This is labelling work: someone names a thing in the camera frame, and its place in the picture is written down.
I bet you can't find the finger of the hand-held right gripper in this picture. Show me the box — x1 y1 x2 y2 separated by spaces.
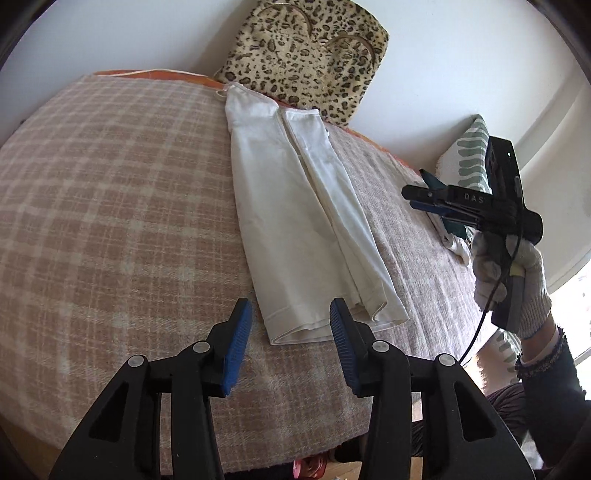
401 184 451 205
410 199 468 226

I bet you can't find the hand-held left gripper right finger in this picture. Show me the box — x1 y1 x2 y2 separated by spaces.
329 298 536 480

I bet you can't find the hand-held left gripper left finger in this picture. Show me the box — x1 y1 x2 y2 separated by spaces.
48 298 254 480

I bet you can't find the person's right forearm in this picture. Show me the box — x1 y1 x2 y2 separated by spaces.
514 313 591 468

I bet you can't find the person's right hand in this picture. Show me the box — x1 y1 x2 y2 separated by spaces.
471 230 553 341

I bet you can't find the white printed folded garment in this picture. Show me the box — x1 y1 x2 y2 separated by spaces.
441 228 474 267

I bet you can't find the green leaf patterned pillow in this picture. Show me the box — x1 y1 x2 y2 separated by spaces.
436 114 492 195

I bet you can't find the bright window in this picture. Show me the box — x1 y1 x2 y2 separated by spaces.
547 270 591 367

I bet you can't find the pink patterned item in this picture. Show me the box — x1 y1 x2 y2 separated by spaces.
292 456 329 480

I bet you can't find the green leaf patterned cloth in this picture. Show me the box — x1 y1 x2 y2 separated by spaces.
475 330 525 380

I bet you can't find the person's striped dark clothing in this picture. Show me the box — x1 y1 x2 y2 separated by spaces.
410 382 532 462

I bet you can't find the pink plaid blanket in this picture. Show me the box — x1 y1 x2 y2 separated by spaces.
0 71 499 474

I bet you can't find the leopard print cushion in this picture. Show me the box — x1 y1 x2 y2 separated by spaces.
213 0 389 127

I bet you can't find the orange bed sheet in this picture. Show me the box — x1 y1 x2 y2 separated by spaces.
92 68 426 176

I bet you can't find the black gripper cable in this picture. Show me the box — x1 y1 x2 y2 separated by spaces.
458 203 525 366

